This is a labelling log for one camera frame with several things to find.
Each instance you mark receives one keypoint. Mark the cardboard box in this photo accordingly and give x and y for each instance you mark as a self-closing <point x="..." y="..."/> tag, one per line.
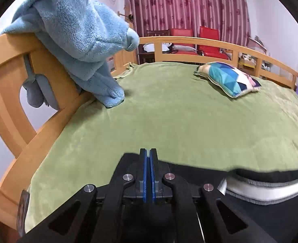
<point x="246" y="62"/>

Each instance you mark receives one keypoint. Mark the red chair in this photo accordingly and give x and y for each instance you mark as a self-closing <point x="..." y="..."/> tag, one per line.
<point x="182" y="34"/>
<point x="209" y="36"/>

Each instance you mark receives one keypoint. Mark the maroon patterned curtain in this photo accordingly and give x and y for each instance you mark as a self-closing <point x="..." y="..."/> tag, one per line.
<point x="184" y="2"/>

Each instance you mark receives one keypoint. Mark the light blue fleece blanket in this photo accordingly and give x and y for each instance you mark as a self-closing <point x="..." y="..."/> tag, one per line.
<point x="75" y="30"/>

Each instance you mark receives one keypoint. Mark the dark brown flat object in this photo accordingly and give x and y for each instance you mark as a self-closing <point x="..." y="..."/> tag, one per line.
<point x="22" y="212"/>

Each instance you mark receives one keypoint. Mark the wooden bed frame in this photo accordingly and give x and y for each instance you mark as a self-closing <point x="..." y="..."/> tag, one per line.
<point x="2" y="86"/>

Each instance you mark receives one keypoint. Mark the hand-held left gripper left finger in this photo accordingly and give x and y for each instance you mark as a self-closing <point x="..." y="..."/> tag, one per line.
<point x="144" y="177"/>

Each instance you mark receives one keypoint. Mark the wooden coat rack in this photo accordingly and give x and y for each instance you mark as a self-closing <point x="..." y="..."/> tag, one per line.
<point x="125" y="15"/>

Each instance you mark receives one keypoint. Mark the black pants with white waistband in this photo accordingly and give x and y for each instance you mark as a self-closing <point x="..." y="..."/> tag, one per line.
<point x="278" y="222"/>

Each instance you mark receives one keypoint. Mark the green bed blanket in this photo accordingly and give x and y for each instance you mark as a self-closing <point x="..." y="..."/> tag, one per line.
<point x="176" y="119"/>

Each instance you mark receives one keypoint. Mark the geometric patterned pillow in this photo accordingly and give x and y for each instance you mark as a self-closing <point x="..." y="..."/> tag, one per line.
<point x="227" y="78"/>

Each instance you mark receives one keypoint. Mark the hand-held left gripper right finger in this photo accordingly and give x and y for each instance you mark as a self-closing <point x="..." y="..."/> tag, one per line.
<point x="152" y="177"/>

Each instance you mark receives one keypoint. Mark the dark wooden chair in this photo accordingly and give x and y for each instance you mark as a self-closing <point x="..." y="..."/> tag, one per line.
<point x="145" y="57"/>

